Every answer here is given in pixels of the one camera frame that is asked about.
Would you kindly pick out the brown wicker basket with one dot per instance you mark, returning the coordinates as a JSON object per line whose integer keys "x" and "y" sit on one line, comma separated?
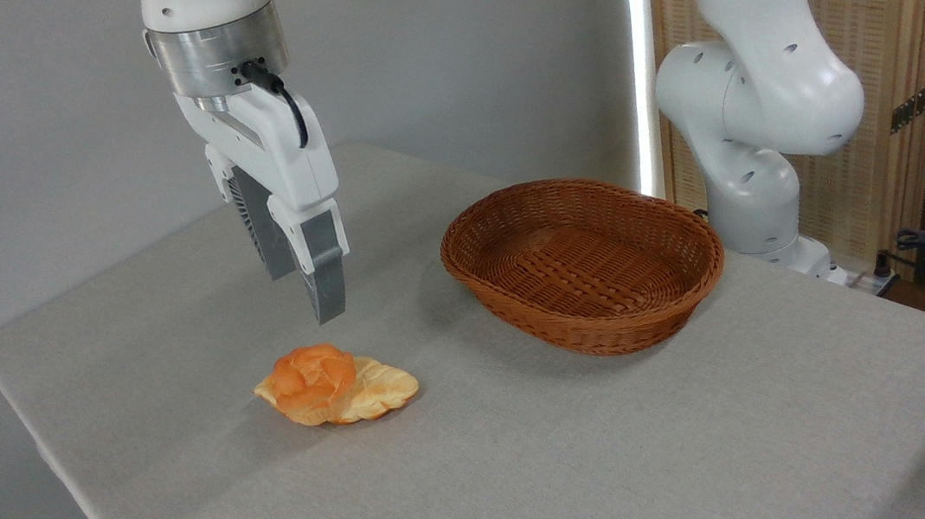
{"x": 586, "y": 276}

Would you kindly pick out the dark metal screen hinge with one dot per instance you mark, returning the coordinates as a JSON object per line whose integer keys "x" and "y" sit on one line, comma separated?
{"x": 915, "y": 106}

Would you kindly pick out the white power strip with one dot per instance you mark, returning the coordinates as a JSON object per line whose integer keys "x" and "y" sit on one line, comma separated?
{"x": 861, "y": 281}

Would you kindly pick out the orange rose-shaped bread roll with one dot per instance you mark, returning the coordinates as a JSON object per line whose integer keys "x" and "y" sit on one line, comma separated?
{"x": 310, "y": 373}

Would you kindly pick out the orange bread pastry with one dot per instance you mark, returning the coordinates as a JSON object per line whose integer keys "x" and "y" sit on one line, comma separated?
{"x": 381, "y": 386}

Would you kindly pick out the bamboo folding screen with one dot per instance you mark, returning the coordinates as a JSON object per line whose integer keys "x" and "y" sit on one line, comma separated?
{"x": 877, "y": 3}

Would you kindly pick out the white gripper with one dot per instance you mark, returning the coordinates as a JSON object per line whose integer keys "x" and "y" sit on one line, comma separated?
{"x": 285, "y": 153}

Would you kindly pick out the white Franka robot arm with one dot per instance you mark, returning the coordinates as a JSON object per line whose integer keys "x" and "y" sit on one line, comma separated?
{"x": 765, "y": 86}

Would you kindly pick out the grey tablecloth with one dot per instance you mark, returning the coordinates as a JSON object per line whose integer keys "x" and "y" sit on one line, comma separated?
{"x": 538, "y": 460}

